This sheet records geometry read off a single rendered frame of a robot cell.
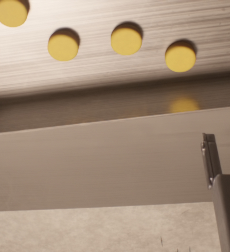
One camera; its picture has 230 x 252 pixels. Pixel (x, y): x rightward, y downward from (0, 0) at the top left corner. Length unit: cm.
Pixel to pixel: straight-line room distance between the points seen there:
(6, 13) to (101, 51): 4
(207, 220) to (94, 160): 131
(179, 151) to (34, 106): 7
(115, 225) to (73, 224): 12
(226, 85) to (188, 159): 5
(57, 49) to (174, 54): 4
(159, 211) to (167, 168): 125
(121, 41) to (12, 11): 4
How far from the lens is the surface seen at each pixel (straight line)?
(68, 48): 19
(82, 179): 24
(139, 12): 19
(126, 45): 19
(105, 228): 155
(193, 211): 150
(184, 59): 19
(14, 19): 19
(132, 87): 21
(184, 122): 22
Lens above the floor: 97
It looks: 50 degrees down
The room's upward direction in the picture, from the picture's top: 180 degrees counter-clockwise
